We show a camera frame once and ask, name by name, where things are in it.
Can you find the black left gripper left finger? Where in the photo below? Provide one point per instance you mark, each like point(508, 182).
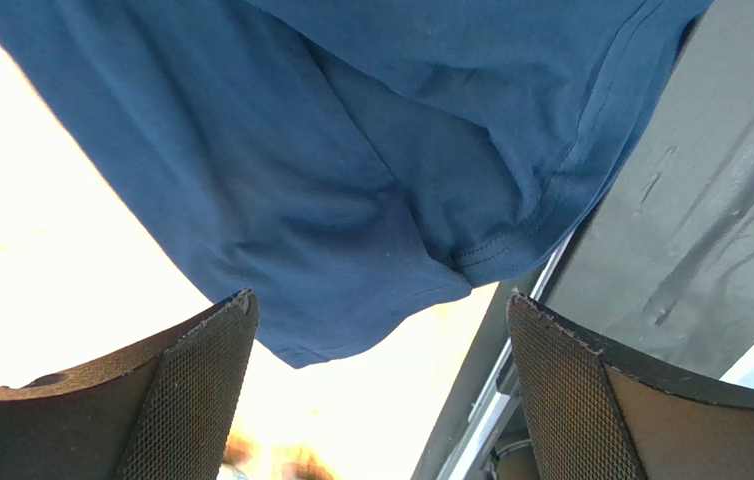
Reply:
point(161, 408)

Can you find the aluminium front rail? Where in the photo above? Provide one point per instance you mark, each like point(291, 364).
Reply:
point(496, 399)

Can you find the navy blue t shirt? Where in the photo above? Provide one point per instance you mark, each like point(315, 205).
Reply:
point(352, 162)

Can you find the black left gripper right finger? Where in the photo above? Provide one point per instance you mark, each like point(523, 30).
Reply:
point(598, 409)

